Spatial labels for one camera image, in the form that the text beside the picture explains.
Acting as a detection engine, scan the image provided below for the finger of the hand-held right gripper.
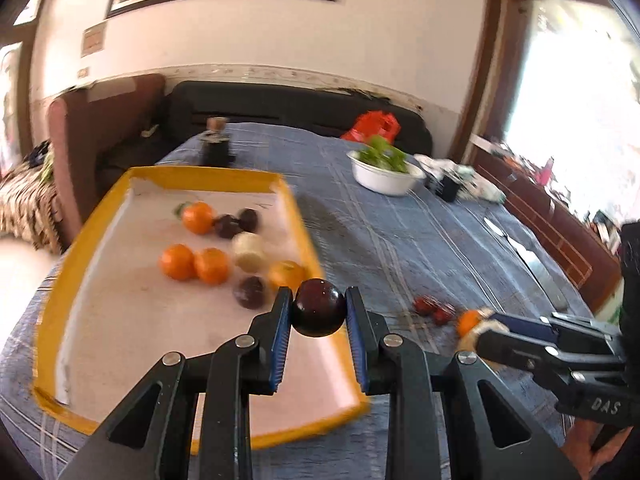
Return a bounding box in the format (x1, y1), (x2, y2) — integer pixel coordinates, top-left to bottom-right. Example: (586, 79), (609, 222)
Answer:
(490, 311), (628, 361)
(475, 330), (631, 393)

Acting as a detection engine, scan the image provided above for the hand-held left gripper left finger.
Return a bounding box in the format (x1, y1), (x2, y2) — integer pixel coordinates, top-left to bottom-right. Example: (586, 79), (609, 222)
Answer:
(57, 286), (294, 480)

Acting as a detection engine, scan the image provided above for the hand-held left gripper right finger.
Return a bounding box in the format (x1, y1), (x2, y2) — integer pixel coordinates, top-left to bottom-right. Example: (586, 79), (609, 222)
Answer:
(345, 286), (581, 480)

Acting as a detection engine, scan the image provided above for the small orange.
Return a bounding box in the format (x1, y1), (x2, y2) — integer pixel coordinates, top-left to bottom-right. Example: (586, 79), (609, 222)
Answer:
(159, 244), (197, 281)
(456, 309), (483, 337)
(267, 260), (308, 293)
(194, 248), (232, 286)

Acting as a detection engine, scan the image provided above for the orange with green leaf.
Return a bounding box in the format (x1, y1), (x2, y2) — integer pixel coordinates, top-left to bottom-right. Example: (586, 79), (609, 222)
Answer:
(172, 201), (215, 235)

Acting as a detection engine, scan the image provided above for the yellow-edged cardboard tray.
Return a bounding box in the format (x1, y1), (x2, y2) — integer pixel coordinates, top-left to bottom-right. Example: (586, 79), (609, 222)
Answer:
(32, 166), (373, 457)

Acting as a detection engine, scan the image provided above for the person's right hand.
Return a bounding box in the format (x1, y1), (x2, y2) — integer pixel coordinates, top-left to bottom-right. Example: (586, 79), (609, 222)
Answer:
(564, 417), (633, 480)

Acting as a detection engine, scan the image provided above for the wooden cabinet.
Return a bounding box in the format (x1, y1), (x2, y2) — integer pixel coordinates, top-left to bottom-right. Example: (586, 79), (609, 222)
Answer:
(470, 132), (626, 313)

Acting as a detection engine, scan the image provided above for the blue plaid tablecloth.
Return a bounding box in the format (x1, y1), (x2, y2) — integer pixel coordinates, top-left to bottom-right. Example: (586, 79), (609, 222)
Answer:
(0, 122), (596, 480)

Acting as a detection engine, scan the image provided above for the white cloth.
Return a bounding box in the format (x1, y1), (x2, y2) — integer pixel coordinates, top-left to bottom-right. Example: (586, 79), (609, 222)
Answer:
(415, 155), (506, 203)

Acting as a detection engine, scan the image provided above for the black jar with metal clip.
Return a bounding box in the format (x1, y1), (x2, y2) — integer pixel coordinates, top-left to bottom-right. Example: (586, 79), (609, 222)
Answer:
(437, 170), (463, 203)

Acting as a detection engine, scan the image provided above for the white bowl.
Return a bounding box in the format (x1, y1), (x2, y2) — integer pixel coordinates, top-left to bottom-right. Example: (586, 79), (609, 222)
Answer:
(347, 150), (426, 197)

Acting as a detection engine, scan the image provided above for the green lettuce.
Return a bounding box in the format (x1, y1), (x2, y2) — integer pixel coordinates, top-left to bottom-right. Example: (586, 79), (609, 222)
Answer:
(357, 135), (413, 173)

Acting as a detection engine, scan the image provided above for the black jar with cork knob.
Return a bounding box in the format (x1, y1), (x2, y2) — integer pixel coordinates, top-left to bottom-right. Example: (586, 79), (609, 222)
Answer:
(199, 117), (237, 167)

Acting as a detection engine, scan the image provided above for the red plastic bag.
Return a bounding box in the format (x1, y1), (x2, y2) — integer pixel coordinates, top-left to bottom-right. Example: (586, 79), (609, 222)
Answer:
(340, 110), (402, 145)

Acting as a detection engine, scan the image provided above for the black sofa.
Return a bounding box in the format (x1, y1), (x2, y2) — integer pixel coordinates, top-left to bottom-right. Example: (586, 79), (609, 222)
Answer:
(100, 80), (433, 168)

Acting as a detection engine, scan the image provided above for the brown armchair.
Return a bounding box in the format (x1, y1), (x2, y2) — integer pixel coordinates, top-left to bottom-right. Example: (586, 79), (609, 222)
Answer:
(45, 74), (168, 246)

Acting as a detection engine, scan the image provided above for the brown patterned blanket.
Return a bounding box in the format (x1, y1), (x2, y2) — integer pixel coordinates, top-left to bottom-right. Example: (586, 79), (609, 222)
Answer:
(0, 160), (63, 256)

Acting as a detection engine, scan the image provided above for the small black bag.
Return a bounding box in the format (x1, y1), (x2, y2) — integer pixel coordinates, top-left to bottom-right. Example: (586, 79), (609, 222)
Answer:
(25, 140), (53, 166)

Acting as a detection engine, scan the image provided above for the wooden glass door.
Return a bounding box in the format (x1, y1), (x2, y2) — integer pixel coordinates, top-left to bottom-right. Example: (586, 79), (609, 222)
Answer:
(0, 0), (46, 176)

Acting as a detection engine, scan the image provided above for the wooden door frame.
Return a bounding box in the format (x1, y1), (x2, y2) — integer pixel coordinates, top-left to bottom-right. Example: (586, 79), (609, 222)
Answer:
(447, 0), (538, 166)

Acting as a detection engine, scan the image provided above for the small wall plaque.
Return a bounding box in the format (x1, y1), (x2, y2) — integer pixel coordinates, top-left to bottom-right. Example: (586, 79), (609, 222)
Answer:
(80, 22), (107, 58)

